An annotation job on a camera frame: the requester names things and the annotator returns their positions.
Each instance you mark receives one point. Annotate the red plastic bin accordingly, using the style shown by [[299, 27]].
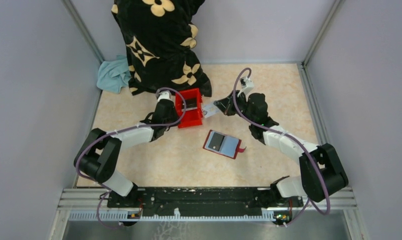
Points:
[[191, 118]]

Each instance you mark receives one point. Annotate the silver white credit card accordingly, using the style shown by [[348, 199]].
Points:
[[209, 110]]

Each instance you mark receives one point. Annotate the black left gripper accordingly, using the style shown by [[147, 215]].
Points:
[[174, 112]]

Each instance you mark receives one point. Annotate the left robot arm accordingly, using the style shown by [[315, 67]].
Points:
[[97, 158]]

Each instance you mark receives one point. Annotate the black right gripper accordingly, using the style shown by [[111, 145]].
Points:
[[225, 104]]

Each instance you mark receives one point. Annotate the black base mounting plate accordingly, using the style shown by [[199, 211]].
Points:
[[260, 197]]

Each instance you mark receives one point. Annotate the red leather card holder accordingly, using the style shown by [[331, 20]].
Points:
[[230, 147]]

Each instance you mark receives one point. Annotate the light blue cloth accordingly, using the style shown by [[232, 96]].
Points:
[[113, 75]]

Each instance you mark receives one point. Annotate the aluminium frame rail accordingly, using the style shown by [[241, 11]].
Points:
[[91, 204]]

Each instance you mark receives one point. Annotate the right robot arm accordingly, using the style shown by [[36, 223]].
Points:
[[321, 171]]

